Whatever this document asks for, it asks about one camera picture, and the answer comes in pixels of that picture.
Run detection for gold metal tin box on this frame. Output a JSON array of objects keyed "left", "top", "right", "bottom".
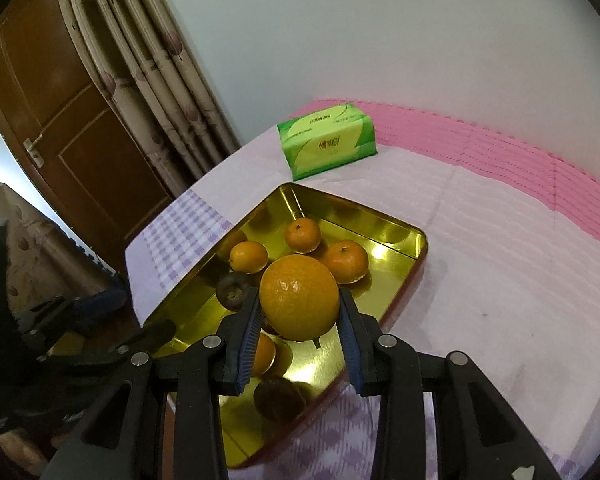
[{"left": 139, "top": 183, "right": 429, "bottom": 470}]

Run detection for pink foam mat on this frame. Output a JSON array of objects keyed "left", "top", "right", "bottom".
[{"left": 290, "top": 97, "right": 600, "bottom": 253}]

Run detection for dark brown mangosteen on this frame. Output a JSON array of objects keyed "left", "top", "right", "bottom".
[
  {"left": 253, "top": 377, "right": 306, "bottom": 423},
  {"left": 215, "top": 272, "right": 256, "bottom": 311}
]

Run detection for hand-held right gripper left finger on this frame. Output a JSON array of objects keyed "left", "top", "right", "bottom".
[{"left": 42, "top": 287, "right": 261, "bottom": 480}]

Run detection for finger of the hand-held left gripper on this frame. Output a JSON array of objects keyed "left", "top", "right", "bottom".
[
  {"left": 20, "top": 287, "right": 128, "bottom": 337},
  {"left": 37, "top": 319, "right": 177, "bottom": 368}
]

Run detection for green tissue pack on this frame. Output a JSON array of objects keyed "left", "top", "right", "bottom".
[{"left": 276, "top": 103, "right": 379, "bottom": 181}]

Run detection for purple checked white tablecloth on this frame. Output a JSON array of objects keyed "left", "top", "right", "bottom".
[{"left": 125, "top": 125, "right": 600, "bottom": 480}]

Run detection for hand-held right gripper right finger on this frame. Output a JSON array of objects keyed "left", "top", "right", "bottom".
[{"left": 337, "top": 287, "right": 563, "bottom": 480}]

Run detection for beige patterned curtain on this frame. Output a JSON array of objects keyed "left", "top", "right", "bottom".
[{"left": 50, "top": 0, "right": 241, "bottom": 196}]

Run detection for brown wooden door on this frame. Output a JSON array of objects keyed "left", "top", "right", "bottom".
[{"left": 0, "top": 0, "right": 176, "bottom": 273}]

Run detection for orange mandarin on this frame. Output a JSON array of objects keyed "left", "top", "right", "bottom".
[
  {"left": 229, "top": 240, "right": 269, "bottom": 275},
  {"left": 321, "top": 240, "right": 370, "bottom": 283},
  {"left": 284, "top": 217, "right": 322, "bottom": 254},
  {"left": 259, "top": 254, "right": 341, "bottom": 341},
  {"left": 250, "top": 332, "right": 277, "bottom": 376}
]

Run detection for beige printed cloth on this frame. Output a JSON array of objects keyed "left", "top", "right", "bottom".
[{"left": 0, "top": 181, "right": 126, "bottom": 311}]

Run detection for metal door handle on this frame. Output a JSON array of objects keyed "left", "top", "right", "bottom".
[{"left": 23, "top": 134, "right": 46, "bottom": 168}]

